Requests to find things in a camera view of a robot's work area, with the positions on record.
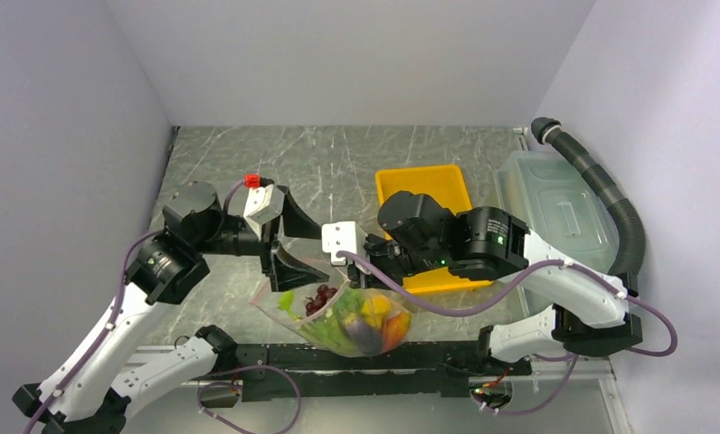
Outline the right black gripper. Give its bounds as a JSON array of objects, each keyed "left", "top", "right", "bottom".
[{"left": 346, "top": 232, "right": 448, "bottom": 293}]

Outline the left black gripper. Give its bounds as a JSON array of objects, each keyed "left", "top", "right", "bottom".
[{"left": 194, "top": 186, "right": 328, "bottom": 290}]

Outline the yellow banana bunch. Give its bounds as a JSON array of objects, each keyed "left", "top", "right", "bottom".
[{"left": 361, "top": 295, "right": 392, "bottom": 329}]

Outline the dark red grape bunch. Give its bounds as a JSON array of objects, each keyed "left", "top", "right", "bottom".
[{"left": 304, "top": 285, "right": 337, "bottom": 316}]

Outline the clear zip top bag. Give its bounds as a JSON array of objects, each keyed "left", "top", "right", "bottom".
[{"left": 251, "top": 278, "right": 412, "bottom": 358}]

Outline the celery stalk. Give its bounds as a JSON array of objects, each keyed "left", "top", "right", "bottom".
[{"left": 277, "top": 289, "right": 361, "bottom": 356}]

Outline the orange red fruit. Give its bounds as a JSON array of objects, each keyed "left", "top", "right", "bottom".
[{"left": 382, "top": 311, "right": 412, "bottom": 353}]

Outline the purple eggplant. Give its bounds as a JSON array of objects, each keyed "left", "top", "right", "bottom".
[{"left": 341, "top": 316, "right": 383, "bottom": 355}]

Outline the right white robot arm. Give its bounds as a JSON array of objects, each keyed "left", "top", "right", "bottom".
[{"left": 323, "top": 191, "right": 643, "bottom": 375}]

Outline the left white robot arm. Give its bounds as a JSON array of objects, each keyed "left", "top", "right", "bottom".
[{"left": 13, "top": 175, "right": 328, "bottom": 433}]

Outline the clear plastic storage box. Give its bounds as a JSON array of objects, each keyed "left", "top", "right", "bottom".
[{"left": 495, "top": 151, "right": 628, "bottom": 328}]

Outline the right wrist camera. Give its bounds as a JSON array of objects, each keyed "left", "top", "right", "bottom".
[{"left": 321, "top": 221, "right": 368, "bottom": 267}]

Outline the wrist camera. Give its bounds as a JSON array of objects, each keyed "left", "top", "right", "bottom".
[
  {"left": 242, "top": 175, "right": 284, "bottom": 238},
  {"left": 321, "top": 221, "right": 368, "bottom": 267}
]

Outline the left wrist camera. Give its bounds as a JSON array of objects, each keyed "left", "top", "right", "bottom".
[{"left": 242, "top": 175, "right": 284, "bottom": 238}]

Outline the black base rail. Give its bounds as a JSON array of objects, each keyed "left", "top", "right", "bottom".
[{"left": 174, "top": 338, "right": 532, "bottom": 403}]

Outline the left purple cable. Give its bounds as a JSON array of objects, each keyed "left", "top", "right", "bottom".
[{"left": 23, "top": 179, "right": 302, "bottom": 434}]

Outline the purple cable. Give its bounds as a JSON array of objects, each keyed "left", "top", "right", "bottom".
[
  {"left": 23, "top": 179, "right": 302, "bottom": 434},
  {"left": 336, "top": 250, "right": 678, "bottom": 418}
]

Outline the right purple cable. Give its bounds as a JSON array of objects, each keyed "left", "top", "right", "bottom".
[{"left": 336, "top": 250, "right": 678, "bottom": 418}]

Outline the black corrugated hose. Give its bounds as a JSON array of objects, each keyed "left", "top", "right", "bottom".
[{"left": 530, "top": 117, "right": 647, "bottom": 279}]

